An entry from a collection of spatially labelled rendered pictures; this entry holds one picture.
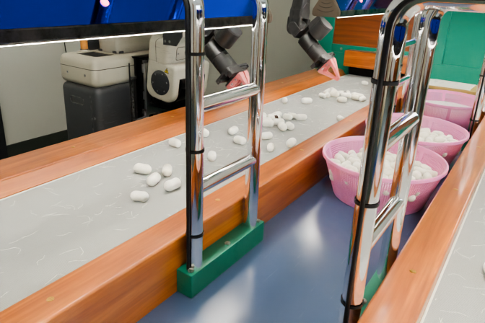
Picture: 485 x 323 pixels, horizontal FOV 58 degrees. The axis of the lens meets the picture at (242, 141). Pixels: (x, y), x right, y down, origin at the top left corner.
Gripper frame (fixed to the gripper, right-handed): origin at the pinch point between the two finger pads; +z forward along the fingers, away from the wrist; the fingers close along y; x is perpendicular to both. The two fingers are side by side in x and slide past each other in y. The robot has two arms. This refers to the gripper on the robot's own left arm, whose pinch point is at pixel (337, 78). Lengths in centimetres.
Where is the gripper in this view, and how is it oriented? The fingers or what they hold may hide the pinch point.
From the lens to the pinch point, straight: 161.9
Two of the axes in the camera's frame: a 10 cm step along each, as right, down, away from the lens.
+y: 5.7, -2.6, 7.8
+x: -5.7, 5.6, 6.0
